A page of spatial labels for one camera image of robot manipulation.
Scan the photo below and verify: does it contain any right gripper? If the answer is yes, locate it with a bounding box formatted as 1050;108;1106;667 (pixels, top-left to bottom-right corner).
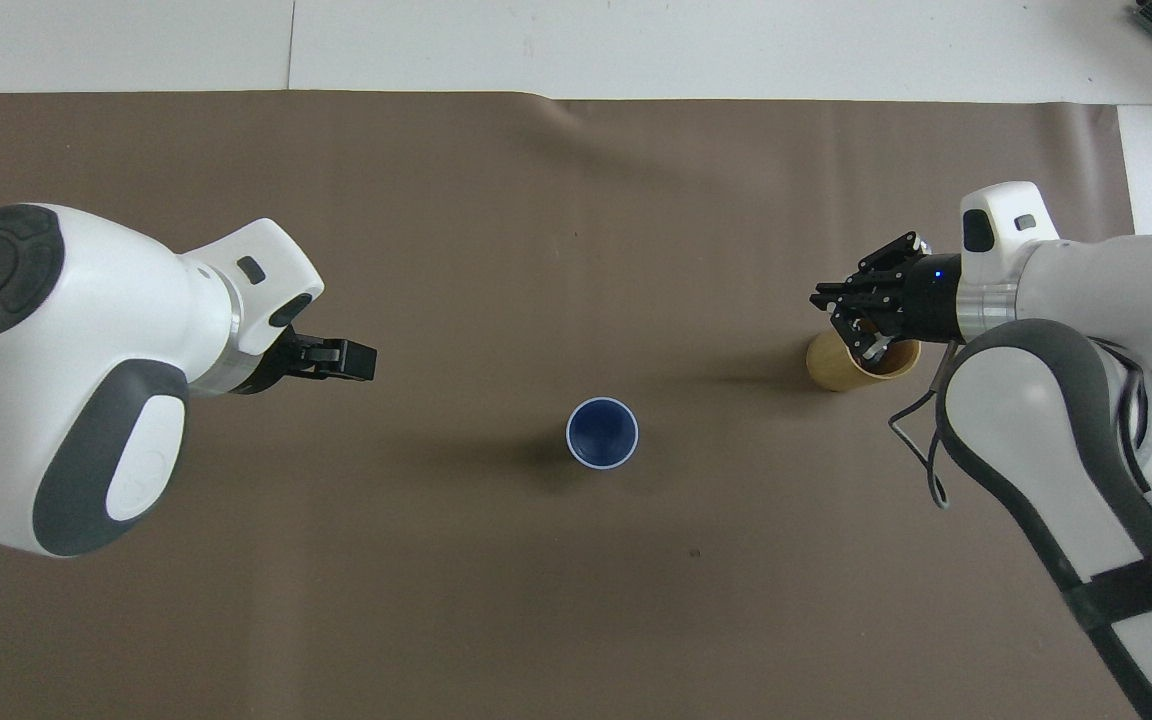
810;231;964;365

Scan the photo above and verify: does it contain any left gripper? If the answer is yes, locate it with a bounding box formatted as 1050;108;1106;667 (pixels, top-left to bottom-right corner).
234;328;309;396

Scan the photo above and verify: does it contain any brown paper cup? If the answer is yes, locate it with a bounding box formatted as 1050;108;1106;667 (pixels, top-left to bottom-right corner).
805;330;923;394

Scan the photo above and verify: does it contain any blue cup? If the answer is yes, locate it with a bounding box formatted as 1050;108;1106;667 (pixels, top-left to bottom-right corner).
565;396;640;471

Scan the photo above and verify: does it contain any black cable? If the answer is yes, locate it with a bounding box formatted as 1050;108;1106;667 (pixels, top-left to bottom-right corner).
889;340;969;512

